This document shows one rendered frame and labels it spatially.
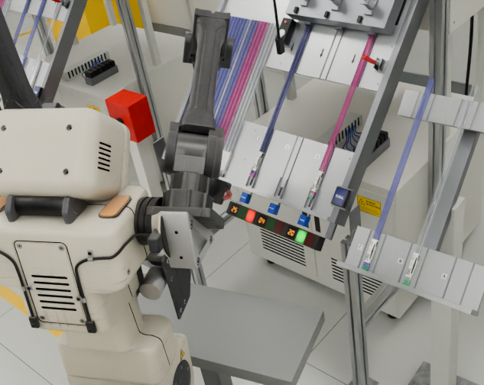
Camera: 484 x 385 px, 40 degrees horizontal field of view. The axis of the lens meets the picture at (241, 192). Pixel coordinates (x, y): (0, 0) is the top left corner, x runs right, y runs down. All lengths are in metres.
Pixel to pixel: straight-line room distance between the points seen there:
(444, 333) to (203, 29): 1.11
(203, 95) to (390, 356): 1.42
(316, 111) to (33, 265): 1.59
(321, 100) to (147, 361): 1.55
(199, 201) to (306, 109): 1.50
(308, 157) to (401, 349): 0.85
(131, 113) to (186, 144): 1.35
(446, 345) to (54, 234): 1.27
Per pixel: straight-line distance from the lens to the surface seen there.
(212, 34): 1.40
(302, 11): 2.03
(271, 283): 2.73
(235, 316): 1.78
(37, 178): 1.13
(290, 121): 2.52
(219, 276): 2.81
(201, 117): 1.23
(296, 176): 1.93
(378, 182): 2.14
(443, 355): 2.08
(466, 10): 2.23
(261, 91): 2.55
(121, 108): 2.54
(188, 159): 1.16
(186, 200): 1.12
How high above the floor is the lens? 1.86
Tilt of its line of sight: 35 degrees down
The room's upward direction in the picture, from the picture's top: 11 degrees counter-clockwise
